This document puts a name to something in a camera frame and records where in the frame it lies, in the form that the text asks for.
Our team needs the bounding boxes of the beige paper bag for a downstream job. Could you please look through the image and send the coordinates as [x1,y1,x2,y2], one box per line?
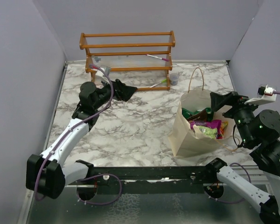
[168,86,238,158]

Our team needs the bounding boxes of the wooden three-tier shelf rack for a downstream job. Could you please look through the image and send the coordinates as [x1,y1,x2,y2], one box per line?
[79,30,176,91]

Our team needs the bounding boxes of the small grey plastic cup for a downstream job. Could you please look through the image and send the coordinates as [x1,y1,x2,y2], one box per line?
[169,73,179,85]

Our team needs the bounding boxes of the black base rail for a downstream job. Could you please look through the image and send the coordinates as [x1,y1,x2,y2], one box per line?
[77,161,227,196]

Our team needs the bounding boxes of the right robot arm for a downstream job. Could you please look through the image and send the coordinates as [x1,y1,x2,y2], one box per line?
[205,91,280,224]

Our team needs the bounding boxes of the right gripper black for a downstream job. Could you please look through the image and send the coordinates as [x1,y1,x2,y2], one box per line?
[210,89,265,144]

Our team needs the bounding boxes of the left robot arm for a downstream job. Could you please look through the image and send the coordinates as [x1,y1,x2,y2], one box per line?
[26,79,137,200]

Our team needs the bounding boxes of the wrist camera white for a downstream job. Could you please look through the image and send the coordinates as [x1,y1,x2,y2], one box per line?
[245,85,277,105]
[95,67,111,83]

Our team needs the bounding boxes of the brown kettle chips bag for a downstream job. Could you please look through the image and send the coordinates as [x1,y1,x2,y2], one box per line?
[187,110,213,121]

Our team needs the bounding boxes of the magenta candy bag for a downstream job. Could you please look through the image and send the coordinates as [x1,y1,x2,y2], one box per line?
[189,119,222,130]

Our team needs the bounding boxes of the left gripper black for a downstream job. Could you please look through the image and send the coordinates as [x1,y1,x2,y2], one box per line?
[93,76,137,110]

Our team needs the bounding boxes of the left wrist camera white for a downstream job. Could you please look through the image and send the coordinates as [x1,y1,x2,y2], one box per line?
[95,67,111,83]

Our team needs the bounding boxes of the pink capped white marker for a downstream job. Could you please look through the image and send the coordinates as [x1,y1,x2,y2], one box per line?
[146,54,170,62]

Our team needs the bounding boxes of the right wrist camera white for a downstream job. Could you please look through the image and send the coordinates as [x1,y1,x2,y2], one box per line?
[245,85,277,105]

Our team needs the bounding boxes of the green capped white marker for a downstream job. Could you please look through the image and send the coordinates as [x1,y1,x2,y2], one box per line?
[149,79,167,88]

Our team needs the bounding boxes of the green real chips bag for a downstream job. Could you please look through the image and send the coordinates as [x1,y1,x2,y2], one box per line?
[182,107,213,119]

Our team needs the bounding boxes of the light green snack packet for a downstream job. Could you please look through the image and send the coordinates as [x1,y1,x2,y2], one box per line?
[193,125,217,139]

